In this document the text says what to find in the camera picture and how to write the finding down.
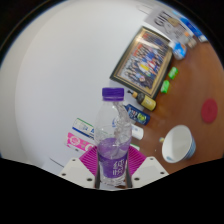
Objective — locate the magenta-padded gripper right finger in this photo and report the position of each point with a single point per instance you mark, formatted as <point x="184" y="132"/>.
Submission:
<point x="137" y="161"/>

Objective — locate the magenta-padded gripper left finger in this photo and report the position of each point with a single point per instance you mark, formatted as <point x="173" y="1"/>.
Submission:
<point x="88" y="161"/>

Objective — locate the clear purple-capped water bottle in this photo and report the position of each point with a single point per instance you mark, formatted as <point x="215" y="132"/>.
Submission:
<point x="112" y="156"/>

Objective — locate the pink and white tube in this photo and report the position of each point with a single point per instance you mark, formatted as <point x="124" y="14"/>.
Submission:
<point x="76" y="141"/>

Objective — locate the white bottle with blue cap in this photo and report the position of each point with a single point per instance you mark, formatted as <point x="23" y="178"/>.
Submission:
<point x="138" y="132"/>

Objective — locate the green and white tube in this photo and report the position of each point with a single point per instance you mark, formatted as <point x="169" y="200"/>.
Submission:
<point x="83" y="127"/>

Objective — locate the white and blue paper cup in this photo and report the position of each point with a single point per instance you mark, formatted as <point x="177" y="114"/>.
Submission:
<point x="178" y="143"/>

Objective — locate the dark blue pump bottle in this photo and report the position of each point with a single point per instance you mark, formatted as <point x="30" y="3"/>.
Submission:
<point x="138" y="115"/>

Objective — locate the amber pump bottle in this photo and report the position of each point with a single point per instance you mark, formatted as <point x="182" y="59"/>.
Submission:
<point x="146" y="101"/>

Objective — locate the small green packet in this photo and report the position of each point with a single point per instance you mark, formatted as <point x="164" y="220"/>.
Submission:
<point x="165" y="86"/>
<point x="173" y="73"/>

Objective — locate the flat round red coaster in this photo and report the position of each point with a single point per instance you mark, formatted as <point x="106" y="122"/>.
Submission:
<point x="209" y="111"/>

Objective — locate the framed group photo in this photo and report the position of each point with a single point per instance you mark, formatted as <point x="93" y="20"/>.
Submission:
<point x="143" y="63"/>

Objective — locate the blue tissue pack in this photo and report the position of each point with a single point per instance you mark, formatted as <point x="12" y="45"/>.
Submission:
<point x="179" y="50"/>

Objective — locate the small snack box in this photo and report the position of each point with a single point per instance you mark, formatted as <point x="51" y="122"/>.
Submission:
<point x="191" y="40"/>

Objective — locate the white paper gift bag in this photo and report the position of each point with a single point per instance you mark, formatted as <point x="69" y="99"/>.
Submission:
<point x="163" y="20"/>

